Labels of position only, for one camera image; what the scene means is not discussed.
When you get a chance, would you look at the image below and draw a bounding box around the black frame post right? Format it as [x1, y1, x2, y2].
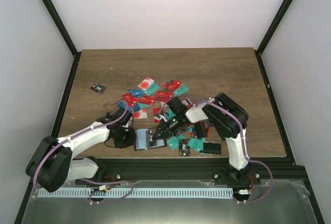
[254, 0, 308, 54]

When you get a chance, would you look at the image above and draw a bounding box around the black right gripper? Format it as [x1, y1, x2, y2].
[153, 114, 182, 141]

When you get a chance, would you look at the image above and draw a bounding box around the black front rail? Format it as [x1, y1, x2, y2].
[90, 157, 308, 186]

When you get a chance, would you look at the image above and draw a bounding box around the white card red circle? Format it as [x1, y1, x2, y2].
[138, 77, 155, 91]

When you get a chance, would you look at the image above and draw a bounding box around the teal card right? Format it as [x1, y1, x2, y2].
[174, 84, 189, 96]

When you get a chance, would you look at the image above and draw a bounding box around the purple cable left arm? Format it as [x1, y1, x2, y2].
[33, 100, 135, 204]

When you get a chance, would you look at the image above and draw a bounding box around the black frame post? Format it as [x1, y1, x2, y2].
[27, 0, 79, 56]
[254, 0, 308, 54]

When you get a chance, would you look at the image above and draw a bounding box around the black card blank back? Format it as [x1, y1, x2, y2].
[194, 121, 207, 139]

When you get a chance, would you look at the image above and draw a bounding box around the teal card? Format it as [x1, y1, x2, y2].
[144, 82, 159, 96]
[174, 84, 189, 96]

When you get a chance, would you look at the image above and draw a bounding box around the teal card top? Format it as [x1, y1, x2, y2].
[144, 82, 159, 96]

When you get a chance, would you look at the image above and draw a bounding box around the black box on cards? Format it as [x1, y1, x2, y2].
[200, 142, 221, 155]

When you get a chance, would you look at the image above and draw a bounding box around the black frame post left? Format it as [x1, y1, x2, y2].
[27, 0, 79, 56]

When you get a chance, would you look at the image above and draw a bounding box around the black VIP card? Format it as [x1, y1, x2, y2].
[90, 83, 107, 95]

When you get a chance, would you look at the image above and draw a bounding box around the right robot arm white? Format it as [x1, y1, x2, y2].
[150, 93, 249, 184]

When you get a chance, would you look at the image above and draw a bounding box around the black leather card holder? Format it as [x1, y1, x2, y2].
[133, 128, 167, 151]

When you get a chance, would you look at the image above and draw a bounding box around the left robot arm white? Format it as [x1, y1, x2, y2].
[25, 108, 136, 192]

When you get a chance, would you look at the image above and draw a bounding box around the blue card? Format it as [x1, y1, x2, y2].
[128, 89, 144, 98]

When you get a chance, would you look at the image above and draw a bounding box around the light blue slotted cable duct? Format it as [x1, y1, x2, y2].
[37, 187, 233, 199]

